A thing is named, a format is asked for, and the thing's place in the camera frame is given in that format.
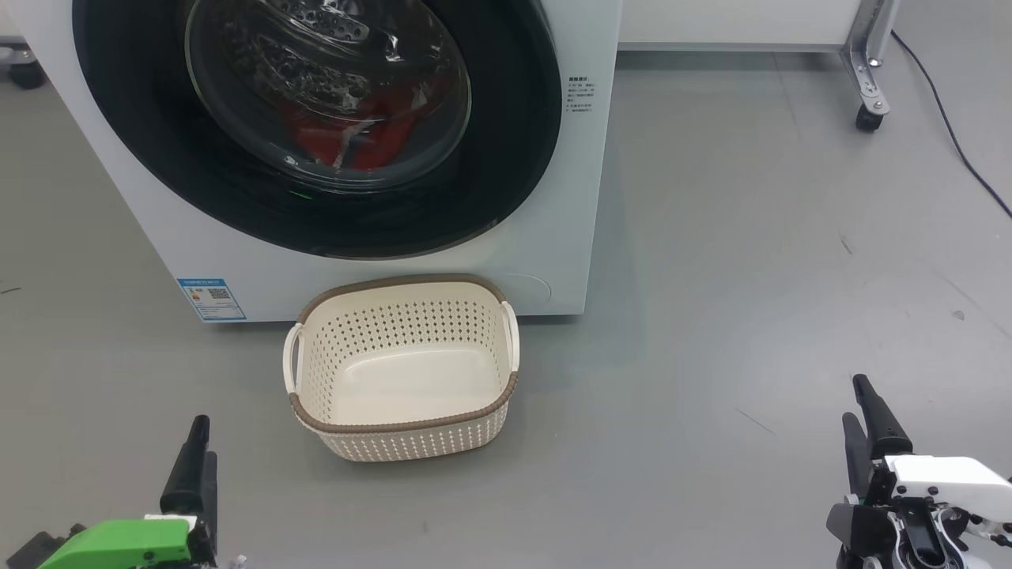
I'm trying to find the white front-load washing machine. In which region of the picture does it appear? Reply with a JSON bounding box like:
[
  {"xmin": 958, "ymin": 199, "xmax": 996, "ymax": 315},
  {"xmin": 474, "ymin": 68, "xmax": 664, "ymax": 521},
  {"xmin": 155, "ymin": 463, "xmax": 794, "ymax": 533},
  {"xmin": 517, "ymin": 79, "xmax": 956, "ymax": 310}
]
[{"xmin": 0, "ymin": 0, "xmax": 623, "ymax": 323}]

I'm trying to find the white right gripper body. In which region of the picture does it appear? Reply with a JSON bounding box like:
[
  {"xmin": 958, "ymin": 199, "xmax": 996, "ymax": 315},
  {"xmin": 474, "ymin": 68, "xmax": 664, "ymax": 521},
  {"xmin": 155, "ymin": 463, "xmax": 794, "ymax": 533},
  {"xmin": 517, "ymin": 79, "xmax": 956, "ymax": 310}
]
[{"xmin": 826, "ymin": 454, "xmax": 1012, "ymax": 569}]

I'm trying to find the red Bulls 23 jersey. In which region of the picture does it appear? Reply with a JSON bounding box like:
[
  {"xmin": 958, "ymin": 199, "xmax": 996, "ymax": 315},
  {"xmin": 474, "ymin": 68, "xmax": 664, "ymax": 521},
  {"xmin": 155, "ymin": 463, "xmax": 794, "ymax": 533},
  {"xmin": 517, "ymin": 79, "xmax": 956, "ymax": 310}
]
[{"xmin": 278, "ymin": 79, "xmax": 455, "ymax": 173}]

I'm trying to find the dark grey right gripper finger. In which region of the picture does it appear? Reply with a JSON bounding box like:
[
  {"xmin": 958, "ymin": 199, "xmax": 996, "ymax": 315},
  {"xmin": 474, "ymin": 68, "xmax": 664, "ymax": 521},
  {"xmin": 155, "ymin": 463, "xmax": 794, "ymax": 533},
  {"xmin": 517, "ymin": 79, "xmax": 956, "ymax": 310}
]
[
  {"xmin": 842, "ymin": 413, "xmax": 871, "ymax": 499},
  {"xmin": 852, "ymin": 374, "xmax": 914, "ymax": 464}
]

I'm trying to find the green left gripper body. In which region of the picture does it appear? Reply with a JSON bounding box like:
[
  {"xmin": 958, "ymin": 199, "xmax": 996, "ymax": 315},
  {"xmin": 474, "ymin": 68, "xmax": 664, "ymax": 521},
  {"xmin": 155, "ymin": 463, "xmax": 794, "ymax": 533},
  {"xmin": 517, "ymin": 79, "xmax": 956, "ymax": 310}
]
[{"xmin": 36, "ymin": 514, "xmax": 198, "ymax": 569}]

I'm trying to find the blue energy label sticker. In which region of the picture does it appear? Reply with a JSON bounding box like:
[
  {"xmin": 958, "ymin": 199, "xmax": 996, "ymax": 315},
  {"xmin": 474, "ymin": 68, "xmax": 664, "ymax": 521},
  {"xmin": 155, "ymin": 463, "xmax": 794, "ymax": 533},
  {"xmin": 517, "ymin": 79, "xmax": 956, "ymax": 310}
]
[{"xmin": 177, "ymin": 277, "xmax": 247, "ymax": 322}]

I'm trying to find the round washing machine door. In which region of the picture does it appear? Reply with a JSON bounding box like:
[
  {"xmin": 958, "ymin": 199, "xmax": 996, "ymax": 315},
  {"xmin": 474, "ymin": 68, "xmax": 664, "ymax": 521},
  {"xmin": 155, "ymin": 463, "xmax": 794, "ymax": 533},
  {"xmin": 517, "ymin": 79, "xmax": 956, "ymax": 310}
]
[{"xmin": 73, "ymin": 0, "xmax": 562, "ymax": 260}]

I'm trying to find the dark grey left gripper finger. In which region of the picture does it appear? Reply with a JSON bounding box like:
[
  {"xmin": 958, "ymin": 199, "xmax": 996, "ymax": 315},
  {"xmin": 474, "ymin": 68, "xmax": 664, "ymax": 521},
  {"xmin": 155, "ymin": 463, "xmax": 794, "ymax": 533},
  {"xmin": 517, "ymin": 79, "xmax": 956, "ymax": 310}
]
[
  {"xmin": 160, "ymin": 415, "xmax": 210, "ymax": 516},
  {"xmin": 190, "ymin": 450, "xmax": 219, "ymax": 565}
]

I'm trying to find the cream perforated laundry basket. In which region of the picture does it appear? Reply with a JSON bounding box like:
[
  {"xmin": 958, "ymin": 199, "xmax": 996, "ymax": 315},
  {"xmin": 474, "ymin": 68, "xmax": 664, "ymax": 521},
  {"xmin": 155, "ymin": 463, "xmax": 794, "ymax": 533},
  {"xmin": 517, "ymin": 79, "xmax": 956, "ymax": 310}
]
[{"xmin": 282, "ymin": 273, "xmax": 521, "ymax": 462}]

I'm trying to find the thin black floor cable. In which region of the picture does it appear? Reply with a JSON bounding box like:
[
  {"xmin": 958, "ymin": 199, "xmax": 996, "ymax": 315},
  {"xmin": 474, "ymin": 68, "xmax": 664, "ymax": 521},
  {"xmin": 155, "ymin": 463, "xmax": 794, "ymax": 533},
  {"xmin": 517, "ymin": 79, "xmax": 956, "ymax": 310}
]
[{"xmin": 891, "ymin": 30, "xmax": 1012, "ymax": 220}]

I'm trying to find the stainless steel washing machine drum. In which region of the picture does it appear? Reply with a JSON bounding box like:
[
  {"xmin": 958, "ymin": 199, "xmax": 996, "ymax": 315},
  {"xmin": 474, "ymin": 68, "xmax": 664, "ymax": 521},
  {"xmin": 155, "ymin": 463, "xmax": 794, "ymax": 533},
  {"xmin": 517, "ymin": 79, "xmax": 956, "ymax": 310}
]
[{"xmin": 190, "ymin": 0, "xmax": 467, "ymax": 187}]

